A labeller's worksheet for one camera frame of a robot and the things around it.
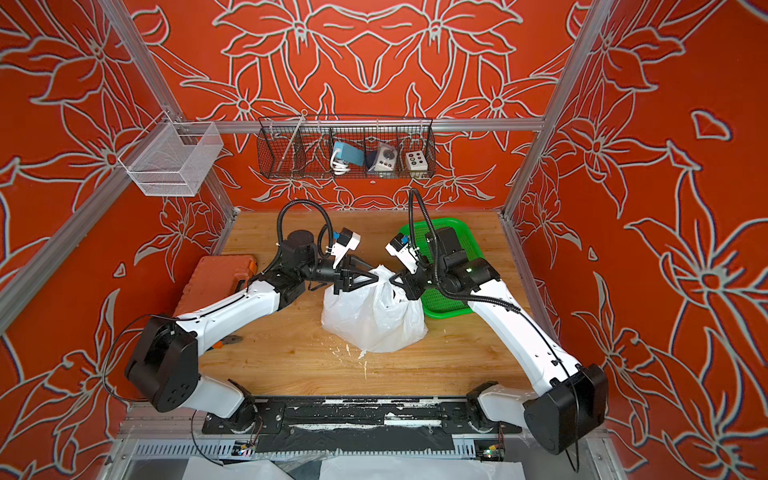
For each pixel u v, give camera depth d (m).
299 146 0.99
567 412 0.37
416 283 0.64
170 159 0.92
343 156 0.85
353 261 0.69
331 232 0.63
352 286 0.67
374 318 0.75
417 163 0.94
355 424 0.73
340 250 0.65
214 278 0.96
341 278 0.64
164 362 0.43
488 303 0.47
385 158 0.91
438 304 0.92
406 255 0.65
